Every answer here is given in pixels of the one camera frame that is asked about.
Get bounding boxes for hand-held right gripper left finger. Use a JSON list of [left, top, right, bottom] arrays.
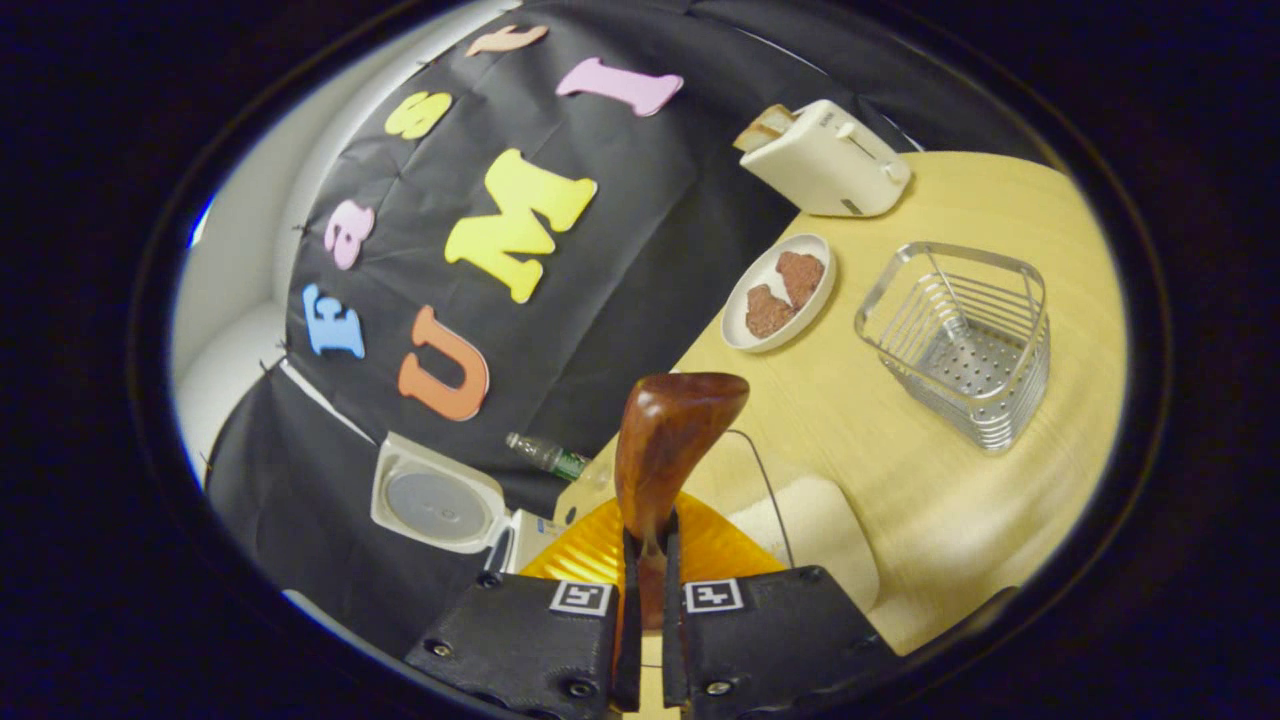
[[405, 495, 643, 720]]

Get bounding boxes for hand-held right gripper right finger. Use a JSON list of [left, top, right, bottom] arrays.
[[660, 495, 901, 720]]

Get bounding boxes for brown wooden spoon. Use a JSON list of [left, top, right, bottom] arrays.
[[613, 372, 751, 631]]

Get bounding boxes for white rice cooker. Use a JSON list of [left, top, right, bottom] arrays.
[[370, 431, 561, 576]]

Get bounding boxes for metal wire chopstick holder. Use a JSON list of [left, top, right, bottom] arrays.
[[854, 241, 1051, 454]]

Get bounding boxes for clear water bottle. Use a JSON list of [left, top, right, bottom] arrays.
[[505, 431, 593, 483]]

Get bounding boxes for brown meat piece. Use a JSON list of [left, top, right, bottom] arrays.
[[776, 250, 826, 309], [745, 283, 798, 339]]

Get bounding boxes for white round plate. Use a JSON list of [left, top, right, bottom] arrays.
[[720, 233, 837, 353]]

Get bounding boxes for white toaster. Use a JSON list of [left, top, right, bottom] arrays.
[[738, 98, 913, 218]]

